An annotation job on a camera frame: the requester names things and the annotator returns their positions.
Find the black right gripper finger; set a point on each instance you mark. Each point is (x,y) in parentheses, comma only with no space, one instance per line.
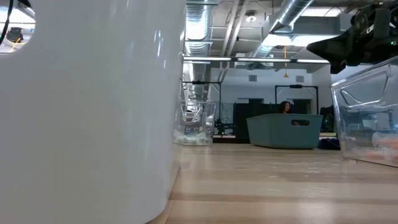
(337,67)
(332,46)

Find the wide clear plastic bin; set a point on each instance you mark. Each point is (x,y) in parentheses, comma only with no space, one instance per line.
(367,124)

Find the narrow clear plastic bin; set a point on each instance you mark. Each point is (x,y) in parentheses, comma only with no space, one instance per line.
(199,124)

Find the green toothbrush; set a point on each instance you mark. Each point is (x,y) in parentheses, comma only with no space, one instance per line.
(191,138)

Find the white plastic bin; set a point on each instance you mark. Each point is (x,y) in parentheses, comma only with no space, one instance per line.
(93,124)

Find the person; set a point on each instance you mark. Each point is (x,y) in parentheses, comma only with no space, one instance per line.
(284,107)

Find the long ceiling light bar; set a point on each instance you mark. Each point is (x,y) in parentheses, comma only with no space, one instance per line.
(255,59)

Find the teal plastic bin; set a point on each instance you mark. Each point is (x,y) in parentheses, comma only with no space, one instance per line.
(284,130)

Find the round ceiling lamp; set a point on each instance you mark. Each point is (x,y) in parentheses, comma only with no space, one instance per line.
(250,18)

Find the black station frame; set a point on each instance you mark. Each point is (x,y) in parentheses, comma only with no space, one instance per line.
(295,86)

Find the slim silver ventilation duct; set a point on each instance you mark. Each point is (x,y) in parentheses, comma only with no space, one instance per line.
(289,14)

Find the wide silver ventilation duct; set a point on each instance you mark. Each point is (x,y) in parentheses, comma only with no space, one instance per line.
(197,28)

